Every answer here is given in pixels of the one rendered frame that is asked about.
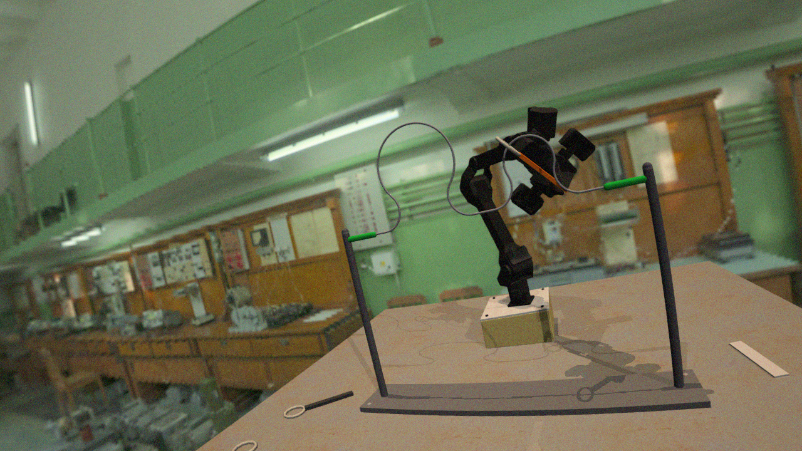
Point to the orange handle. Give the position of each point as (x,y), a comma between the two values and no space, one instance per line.
(528,161)

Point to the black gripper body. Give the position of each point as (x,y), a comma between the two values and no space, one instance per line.
(529,200)

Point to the beige flat bar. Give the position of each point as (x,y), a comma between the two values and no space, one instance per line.
(765,364)

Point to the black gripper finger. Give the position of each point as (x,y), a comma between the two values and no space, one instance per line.
(545,186)
(564,170)

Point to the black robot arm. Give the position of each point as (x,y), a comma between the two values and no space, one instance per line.
(515,262)

